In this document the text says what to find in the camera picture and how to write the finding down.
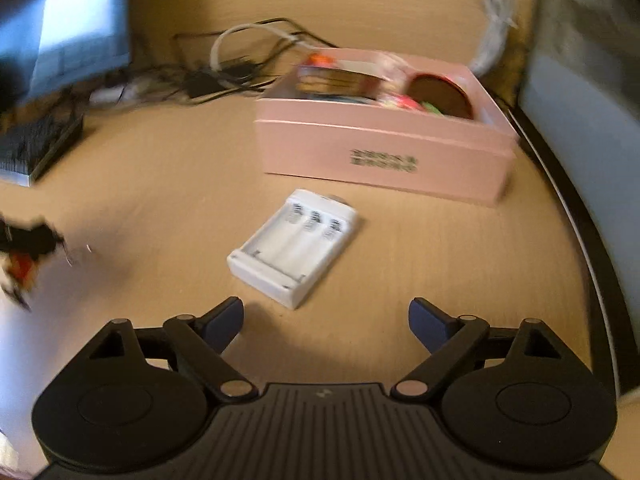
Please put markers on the computer monitor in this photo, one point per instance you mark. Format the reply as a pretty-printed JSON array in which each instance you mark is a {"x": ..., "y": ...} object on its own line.
[{"x": 65, "y": 25}]

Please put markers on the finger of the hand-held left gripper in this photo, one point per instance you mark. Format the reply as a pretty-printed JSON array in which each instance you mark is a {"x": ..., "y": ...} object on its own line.
[
  {"x": 35, "y": 237},
  {"x": 15, "y": 295}
]

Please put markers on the red yellow striped cupcake toy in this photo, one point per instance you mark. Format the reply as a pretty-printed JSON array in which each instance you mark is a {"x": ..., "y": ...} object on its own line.
[{"x": 335, "y": 82}]

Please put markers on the green crank toy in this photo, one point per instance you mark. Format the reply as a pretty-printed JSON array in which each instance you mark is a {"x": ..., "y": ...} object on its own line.
[{"x": 431, "y": 108}]

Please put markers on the pink cardboard box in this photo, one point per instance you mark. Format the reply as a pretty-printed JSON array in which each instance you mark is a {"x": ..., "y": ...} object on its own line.
[{"x": 380, "y": 160}]

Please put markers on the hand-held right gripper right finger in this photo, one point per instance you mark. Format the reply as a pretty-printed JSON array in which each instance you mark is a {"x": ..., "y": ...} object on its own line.
[{"x": 430, "y": 327}]

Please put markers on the black power adapter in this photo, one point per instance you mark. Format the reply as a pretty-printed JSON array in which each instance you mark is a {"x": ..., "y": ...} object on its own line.
[{"x": 205, "y": 80}]

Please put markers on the round brown red-rimmed toy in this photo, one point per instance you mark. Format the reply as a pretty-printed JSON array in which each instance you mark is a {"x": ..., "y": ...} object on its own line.
[{"x": 440, "y": 97}]

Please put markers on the pink orange toy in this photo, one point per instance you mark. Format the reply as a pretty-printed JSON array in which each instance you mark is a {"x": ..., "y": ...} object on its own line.
[{"x": 322, "y": 60}]

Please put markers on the black keyboard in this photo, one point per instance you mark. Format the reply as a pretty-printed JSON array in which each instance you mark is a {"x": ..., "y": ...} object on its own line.
[{"x": 35, "y": 150}]

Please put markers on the white power strip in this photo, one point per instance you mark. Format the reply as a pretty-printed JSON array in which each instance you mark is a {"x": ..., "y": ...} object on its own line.
[{"x": 115, "y": 94}]

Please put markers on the white battery charger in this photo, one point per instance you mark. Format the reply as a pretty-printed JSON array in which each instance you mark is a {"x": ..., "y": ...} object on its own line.
[{"x": 295, "y": 250}]

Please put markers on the small red black toy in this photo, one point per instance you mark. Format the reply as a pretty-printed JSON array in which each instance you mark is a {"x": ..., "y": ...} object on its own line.
[{"x": 21, "y": 266}]

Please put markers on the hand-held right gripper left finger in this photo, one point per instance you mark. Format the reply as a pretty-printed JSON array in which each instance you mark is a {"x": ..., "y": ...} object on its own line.
[{"x": 225, "y": 327}]

